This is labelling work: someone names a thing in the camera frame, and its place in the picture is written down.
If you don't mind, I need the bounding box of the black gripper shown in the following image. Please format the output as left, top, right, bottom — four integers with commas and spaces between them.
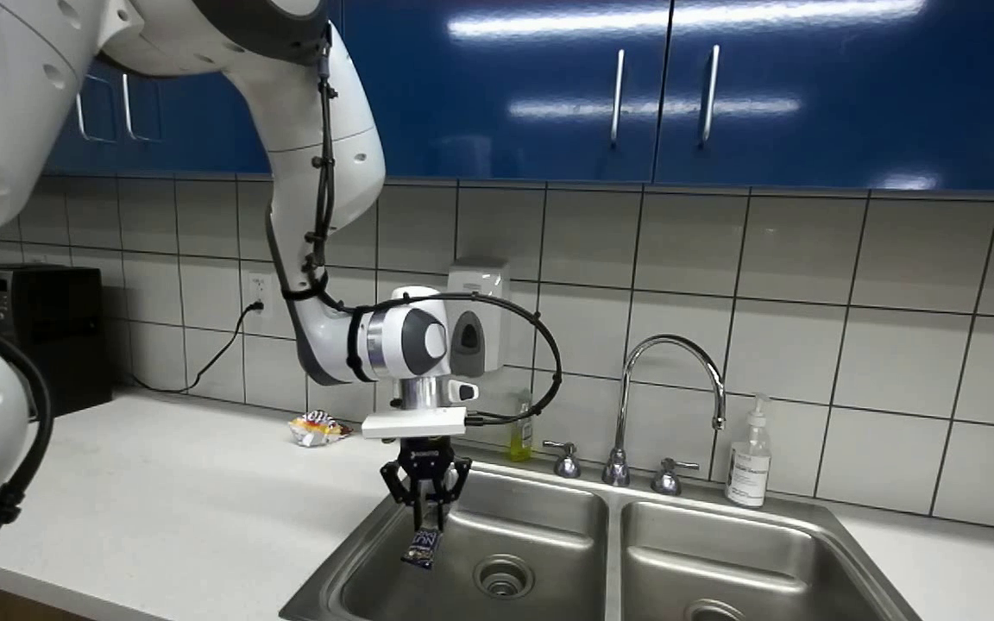
377, 435, 475, 535

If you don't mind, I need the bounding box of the blue nut bar packet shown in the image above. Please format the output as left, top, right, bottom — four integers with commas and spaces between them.
400, 520, 446, 574

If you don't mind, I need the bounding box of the round steel sink drain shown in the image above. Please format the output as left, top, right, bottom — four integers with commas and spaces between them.
683, 593, 750, 621
474, 551, 534, 604

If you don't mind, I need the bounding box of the stainless steel double sink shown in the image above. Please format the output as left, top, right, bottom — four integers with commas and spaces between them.
277, 458, 926, 621

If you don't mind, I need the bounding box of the small green bottle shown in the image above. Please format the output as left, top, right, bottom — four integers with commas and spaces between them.
503, 389, 537, 467

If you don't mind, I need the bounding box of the chrome faucet knob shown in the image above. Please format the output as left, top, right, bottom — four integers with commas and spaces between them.
547, 440, 588, 484
646, 454, 687, 501

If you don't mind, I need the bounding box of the chrome gooseneck faucet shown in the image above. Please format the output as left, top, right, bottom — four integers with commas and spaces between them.
597, 326, 733, 491

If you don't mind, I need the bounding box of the clear soap pump bottle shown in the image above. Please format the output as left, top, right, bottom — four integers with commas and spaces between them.
721, 393, 776, 509

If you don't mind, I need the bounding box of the black microwave oven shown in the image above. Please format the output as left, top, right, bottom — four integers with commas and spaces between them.
0, 261, 107, 422

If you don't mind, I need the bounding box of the blue cabinet door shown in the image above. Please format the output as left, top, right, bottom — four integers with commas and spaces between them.
653, 0, 994, 195
329, 0, 673, 188
41, 68, 122, 179
115, 64, 277, 179

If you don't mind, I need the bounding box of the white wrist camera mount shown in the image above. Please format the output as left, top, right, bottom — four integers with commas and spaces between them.
359, 376, 483, 444

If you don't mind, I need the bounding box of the white wall soap dispenser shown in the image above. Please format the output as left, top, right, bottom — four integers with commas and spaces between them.
446, 266, 513, 383

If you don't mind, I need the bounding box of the black power cord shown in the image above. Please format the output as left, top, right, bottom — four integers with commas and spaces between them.
175, 300, 268, 395

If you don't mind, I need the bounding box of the white wall outlet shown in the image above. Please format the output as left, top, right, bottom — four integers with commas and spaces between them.
237, 266, 277, 339

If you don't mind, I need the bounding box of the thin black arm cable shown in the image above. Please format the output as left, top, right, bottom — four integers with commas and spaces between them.
262, 31, 566, 432

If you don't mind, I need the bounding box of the thick black robot hose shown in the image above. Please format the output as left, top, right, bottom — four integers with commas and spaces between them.
0, 305, 59, 621

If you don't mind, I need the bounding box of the silver cabinet handle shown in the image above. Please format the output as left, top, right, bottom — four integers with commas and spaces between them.
698, 40, 726, 153
69, 78, 107, 149
607, 45, 633, 153
116, 68, 163, 149

